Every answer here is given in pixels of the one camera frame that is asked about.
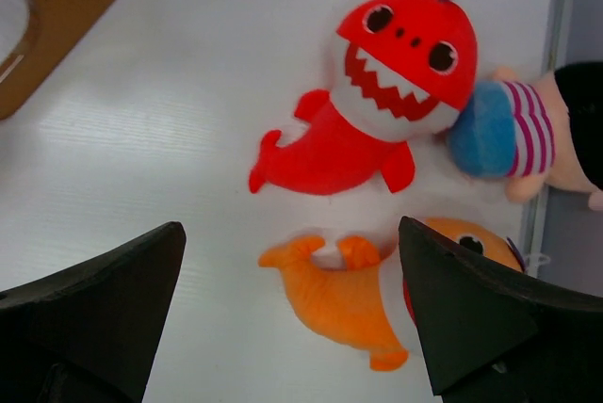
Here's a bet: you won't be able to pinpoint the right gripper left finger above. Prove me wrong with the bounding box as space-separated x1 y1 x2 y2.
1 221 187 402

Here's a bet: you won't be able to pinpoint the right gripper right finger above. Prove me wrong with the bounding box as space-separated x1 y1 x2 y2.
399 217 602 402

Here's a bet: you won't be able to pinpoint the orange shark plush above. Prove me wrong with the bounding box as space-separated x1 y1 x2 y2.
257 217 527 372

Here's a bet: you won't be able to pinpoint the boy doll blue pants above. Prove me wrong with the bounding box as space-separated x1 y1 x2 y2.
446 60 602 211

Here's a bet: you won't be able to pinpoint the red shark plush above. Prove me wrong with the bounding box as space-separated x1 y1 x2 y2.
248 0 478 196

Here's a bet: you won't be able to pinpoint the brown wooden toy shelf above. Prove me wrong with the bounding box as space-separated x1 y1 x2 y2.
1 0 116 120

